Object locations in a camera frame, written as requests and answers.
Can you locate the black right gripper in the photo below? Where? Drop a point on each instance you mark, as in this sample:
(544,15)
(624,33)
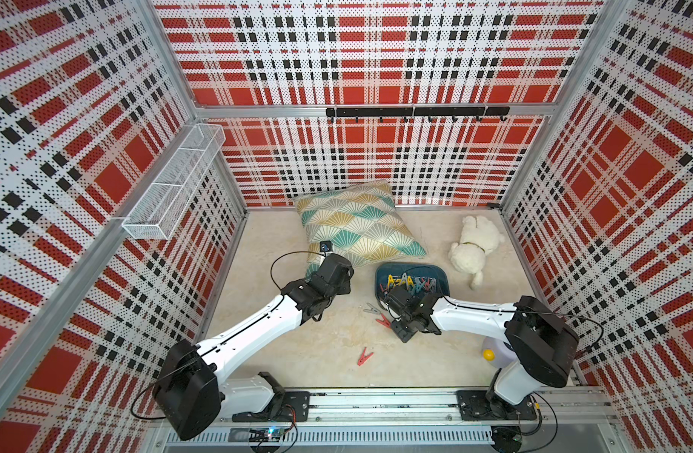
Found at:
(402,335)

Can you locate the grey clothespin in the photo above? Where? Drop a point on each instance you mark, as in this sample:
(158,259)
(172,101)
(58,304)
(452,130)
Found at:
(372,309)
(407,281)

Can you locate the white plush teddy bear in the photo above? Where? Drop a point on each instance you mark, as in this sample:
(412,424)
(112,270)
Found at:
(479,239)

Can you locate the white wire mesh shelf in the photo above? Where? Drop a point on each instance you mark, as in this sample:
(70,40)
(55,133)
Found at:
(160,210)

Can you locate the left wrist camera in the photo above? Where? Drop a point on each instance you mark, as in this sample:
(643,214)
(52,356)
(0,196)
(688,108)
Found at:
(325,247)

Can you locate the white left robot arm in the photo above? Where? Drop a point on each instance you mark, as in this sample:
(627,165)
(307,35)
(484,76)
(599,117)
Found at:
(196,387)

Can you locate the black wall hook rail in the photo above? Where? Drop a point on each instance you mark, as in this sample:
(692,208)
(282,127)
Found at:
(477,112)

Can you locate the teal plastic storage box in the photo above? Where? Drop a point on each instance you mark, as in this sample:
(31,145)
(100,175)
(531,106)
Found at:
(397,269)

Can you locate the green circuit board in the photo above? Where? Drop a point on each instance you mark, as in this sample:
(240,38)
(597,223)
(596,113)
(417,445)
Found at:
(265,435)

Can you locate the metal base rail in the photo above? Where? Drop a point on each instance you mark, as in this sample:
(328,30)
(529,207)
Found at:
(367,419)

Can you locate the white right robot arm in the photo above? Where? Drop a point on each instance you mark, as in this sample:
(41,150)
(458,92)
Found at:
(543,344)

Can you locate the teal yellow patterned pillow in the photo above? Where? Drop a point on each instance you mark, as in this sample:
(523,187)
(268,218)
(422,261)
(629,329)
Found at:
(361,223)

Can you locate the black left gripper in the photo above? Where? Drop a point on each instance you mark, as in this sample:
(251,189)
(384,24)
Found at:
(344,288)

